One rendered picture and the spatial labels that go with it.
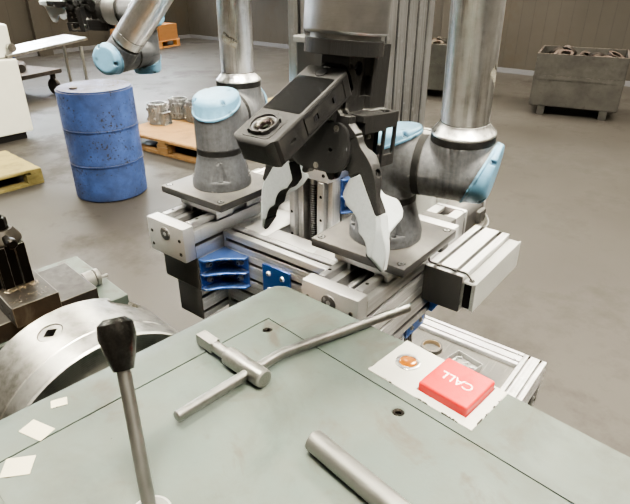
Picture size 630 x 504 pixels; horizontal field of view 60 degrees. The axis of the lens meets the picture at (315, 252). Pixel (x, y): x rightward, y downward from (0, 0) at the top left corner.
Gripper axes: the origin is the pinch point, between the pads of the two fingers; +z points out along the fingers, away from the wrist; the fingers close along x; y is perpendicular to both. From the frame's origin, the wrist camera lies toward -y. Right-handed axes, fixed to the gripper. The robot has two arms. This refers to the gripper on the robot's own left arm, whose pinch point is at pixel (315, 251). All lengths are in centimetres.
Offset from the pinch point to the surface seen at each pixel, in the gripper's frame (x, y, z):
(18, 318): 80, 3, 42
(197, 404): 5.1, -11.1, 15.2
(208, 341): 12.0, -3.5, 14.4
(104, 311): 33.2, -4.0, 18.7
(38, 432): 15.9, -22.2, 18.0
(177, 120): 456, 346, 95
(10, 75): 570, 228, 57
